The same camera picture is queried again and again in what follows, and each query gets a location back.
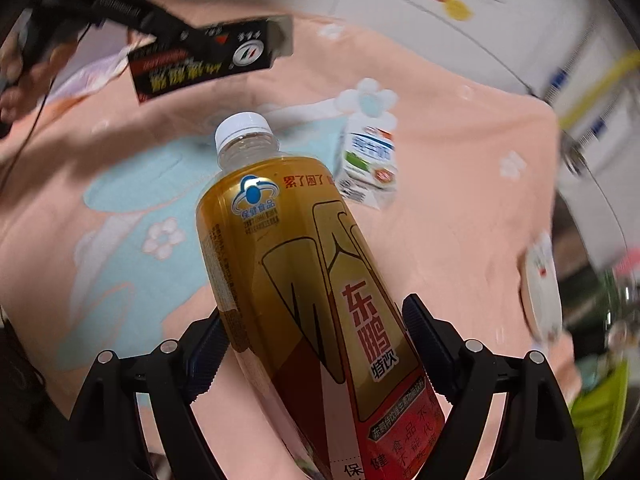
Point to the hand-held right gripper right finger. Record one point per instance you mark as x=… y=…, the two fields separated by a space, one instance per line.
x=430 y=350

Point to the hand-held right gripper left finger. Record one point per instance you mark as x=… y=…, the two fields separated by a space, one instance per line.
x=200 y=360

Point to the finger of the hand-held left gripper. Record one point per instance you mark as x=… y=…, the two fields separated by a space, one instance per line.
x=150 y=15

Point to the black snack packet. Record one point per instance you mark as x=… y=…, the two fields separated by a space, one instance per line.
x=200 y=60

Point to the yellow label drink bottle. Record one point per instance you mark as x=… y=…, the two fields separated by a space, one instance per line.
x=300 y=285

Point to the person's left hand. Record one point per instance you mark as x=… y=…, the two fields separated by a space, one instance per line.
x=12 y=100

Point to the white plate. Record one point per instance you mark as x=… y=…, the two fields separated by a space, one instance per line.
x=542 y=290

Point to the pink printed towel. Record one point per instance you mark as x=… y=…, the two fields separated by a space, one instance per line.
x=450 y=185

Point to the green dish rack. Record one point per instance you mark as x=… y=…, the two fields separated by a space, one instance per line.
x=600 y=405

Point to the person's dark clothing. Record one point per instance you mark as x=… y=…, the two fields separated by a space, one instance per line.
x=20 y=400

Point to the glass utensil holder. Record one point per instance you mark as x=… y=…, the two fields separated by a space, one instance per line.
x=620 y=305

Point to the white milk carton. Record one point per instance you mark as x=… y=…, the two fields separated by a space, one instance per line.
x=367 y=160

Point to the yellow pipe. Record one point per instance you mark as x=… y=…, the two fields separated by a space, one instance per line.
x=597 y=90

